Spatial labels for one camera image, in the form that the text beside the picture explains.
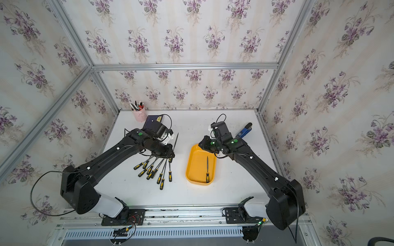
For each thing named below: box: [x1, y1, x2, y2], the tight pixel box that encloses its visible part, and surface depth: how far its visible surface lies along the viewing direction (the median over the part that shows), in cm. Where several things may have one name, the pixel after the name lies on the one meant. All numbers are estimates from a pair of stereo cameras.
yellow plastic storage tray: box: [185, 143, 218, 186], surface depth 92 cm
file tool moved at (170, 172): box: [168, 158, 173, 182], surface depth 88 cm
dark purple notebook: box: [142, 114, 163, 132], surface depth 116 cm
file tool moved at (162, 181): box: [159, 158, 168, 191], surface depth 85 cm
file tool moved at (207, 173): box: [206, 156, 210, 183], surface depth 88 cm
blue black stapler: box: [235, 122, 253, 138], surface depth 106 cm
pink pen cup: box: [130, 106, 147, 123], surface depth 110 cm
